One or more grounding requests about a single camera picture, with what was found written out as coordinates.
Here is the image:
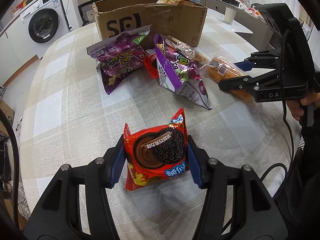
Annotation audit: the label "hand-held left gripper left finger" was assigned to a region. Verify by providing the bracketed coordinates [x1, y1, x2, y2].
[24, 134, 125, 240]

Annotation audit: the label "person's dark jacket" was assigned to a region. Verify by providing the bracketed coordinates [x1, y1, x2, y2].
[280, 145, 320, 233]

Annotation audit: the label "white base cabinets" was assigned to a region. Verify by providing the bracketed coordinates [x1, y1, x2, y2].
[0, 21, 39, 87]

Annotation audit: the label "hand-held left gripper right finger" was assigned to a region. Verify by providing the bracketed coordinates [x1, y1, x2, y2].
[186, 135, 288, 240]

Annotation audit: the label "clear biscuit stick packet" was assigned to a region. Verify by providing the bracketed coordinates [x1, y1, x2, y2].
[165, 35, 208, 67]

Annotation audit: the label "beige checkered tablecloth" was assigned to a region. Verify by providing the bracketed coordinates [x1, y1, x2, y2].
[19, 7, 300, 240]

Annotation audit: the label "purple snack packet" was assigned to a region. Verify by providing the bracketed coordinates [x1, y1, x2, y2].
[86, 24, 152, 95]
[153, 33, 213, 110]

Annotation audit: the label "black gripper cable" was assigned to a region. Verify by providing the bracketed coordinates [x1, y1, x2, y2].
[0, 110, 21, 222]
[220, 29, 299, 232]

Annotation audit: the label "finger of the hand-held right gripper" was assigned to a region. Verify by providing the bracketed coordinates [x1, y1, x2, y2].
[218, 69, 282, 98]
[234, 49, 284, 72]

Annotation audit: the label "white side table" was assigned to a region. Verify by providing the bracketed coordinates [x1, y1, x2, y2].
[202, 0, 275, 51]

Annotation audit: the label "brown cardboard box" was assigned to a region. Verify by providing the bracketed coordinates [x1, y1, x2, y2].
[92, 0, 208, 47]

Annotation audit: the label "white washing machine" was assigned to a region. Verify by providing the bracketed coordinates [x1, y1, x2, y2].
[20, 0, 70, 59]

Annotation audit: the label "white orange noodle snack packet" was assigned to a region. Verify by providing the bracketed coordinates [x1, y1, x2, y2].
[156, 0, 198, 7]

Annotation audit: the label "white cup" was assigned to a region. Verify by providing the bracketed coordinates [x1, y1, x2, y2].
[224, 6, 237, 24]

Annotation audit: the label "black white patterned cushion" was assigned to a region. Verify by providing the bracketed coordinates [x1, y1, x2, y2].
[78, 2, 97, 27]

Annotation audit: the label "red cookie packet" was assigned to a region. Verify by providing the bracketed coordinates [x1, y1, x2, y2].
[124, 107, 187, 190]
[144, 49, 160, 79]

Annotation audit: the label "orange biscuit packet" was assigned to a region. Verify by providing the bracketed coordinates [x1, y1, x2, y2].
[206, 56, 253, 103]

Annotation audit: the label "person's right hand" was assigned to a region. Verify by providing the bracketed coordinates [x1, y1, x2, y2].
[287, 90, 320, 121]

